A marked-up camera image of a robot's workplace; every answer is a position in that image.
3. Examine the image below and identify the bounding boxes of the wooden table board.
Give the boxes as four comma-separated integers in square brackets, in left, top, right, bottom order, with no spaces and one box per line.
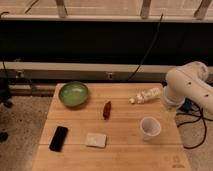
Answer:
[32,83,191,171]

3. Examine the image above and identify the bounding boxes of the green ceramic bowl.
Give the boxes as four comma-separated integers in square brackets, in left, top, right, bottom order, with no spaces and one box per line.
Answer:
[58,81,89,107]

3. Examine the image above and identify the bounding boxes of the black floor cables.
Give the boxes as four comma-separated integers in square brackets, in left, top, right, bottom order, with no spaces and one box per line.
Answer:
[175,101,213,150]

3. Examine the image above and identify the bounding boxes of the black hanging cable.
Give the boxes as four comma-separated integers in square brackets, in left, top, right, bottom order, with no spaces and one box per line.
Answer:
[126,13,165,82]

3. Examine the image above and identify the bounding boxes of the white plastic cup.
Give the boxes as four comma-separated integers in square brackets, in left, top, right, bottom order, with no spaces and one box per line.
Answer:
[139,117,162,141]

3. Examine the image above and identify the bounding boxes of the crumpled clear plastic bottle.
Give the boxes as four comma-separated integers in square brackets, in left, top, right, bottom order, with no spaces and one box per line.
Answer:
[129,87,161,104]

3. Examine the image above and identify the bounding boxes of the blue power box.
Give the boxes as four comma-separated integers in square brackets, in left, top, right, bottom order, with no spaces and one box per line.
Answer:
[180,99,192,112]

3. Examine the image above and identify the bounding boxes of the black smartphone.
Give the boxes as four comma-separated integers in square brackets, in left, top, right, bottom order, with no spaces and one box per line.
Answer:
[49,126,68,152]

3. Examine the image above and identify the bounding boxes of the white rectangular sponge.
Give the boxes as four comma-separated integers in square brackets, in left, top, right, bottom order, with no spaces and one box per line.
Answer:
[85,133,107,148]

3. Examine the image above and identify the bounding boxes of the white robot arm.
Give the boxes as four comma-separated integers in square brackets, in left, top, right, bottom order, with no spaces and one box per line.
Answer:
[161,61,213,114]

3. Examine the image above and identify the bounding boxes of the black chair base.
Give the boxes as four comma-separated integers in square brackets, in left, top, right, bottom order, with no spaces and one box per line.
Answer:
[0,78,15,143]

